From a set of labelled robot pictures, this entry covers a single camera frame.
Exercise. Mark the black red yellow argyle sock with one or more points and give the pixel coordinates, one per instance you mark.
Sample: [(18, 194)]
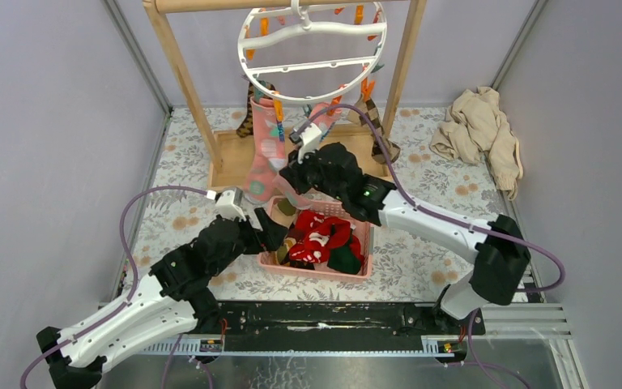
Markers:
[(287, 262)]

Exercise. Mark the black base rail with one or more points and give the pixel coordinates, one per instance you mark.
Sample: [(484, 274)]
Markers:
[(324, 327)]

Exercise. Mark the pink sock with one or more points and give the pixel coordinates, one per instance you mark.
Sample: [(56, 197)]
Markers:
[(269, 151), (324, 117)]

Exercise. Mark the plain red sock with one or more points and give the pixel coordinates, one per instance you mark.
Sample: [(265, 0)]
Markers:
[(362, 249)]

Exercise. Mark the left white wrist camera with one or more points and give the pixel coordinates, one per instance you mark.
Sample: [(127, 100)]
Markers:
[(228, 203)]

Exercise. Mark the beige crumpled cloth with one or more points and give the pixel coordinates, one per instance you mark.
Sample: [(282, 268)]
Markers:
[(476, 127)]

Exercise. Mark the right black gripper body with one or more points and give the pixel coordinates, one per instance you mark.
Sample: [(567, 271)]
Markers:
[(310, 164)]

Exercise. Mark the red sock white fluffy cuff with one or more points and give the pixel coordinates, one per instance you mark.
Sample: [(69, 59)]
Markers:
[(331, 230)]

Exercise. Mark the red white patterned sock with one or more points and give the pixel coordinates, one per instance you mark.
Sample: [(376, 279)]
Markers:
[(309, 251)]

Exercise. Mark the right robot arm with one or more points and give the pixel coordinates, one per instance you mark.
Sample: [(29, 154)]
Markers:
[(494, 248)]

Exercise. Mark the wooden hanger rack frame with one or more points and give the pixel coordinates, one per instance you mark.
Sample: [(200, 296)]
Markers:
[(232, 156)]

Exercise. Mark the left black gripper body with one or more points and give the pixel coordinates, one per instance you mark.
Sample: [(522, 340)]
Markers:
[(249, 242)]

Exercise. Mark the dark green sock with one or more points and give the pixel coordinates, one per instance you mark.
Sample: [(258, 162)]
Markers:
[(347, 259)]

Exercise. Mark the pink sock rear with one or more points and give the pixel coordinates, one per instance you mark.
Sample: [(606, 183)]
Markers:
[(269, 151)]

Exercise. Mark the floral table mat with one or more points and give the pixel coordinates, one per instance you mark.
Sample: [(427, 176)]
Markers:
[(405, 267)]

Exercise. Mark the brown beige argyle sock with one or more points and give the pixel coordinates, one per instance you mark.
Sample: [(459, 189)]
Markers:
[(245, 129)]

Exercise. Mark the white round clip hanger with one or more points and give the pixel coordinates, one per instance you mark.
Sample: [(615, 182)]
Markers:
[(303, 55)]

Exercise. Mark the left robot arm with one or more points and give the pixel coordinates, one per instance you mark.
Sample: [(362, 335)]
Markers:
[(171, 299)]

